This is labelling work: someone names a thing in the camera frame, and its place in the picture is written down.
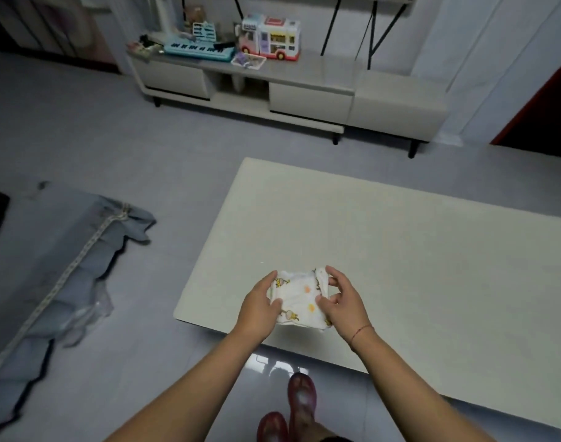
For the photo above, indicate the person's left hand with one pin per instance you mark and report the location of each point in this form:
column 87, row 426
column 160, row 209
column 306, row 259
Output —
column 255, row 312

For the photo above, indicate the clear plastic bag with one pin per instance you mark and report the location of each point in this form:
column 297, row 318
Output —
column 89, row 317

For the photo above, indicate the toy bus playset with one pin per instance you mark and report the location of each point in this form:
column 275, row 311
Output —
column 271, row 36

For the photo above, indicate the person's right hand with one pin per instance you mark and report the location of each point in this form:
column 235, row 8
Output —
column 347, row 306

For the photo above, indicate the person's left forearm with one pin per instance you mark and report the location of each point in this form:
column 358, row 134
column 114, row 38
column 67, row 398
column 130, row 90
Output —
column 183, row 391

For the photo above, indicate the person's right thumb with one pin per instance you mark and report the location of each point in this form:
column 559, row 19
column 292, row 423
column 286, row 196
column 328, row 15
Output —
column 327, row 300

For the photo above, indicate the white low coffee table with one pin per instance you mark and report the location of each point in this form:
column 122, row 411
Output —
column 400, row 280

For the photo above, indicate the blue toy keyboard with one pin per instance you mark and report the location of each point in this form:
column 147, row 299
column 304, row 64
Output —
column 200, row 49

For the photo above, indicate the grey TV cabinet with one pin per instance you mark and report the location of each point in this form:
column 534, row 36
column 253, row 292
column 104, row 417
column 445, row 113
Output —
column 298, row 82

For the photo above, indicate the dark red shoe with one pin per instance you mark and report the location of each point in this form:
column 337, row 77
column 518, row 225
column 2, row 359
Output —
column 301, row 400
column 272, row 428

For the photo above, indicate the person's left thumb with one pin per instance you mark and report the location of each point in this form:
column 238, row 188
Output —
column 274, row 306

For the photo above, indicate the grey blue sofa cover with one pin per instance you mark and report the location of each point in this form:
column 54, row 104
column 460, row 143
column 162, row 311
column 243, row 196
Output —
column 45, row 280

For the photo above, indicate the small white tray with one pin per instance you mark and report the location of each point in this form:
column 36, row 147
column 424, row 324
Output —
column 248, row 62

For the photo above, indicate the black metal stand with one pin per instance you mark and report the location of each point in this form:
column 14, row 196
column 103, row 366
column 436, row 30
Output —
column 367, row 27

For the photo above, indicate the person's right forearm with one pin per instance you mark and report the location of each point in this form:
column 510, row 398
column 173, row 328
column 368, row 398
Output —
column 413, row 391

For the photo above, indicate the white printed cloth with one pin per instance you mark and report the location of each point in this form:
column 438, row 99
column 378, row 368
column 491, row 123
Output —
column 298, row 299

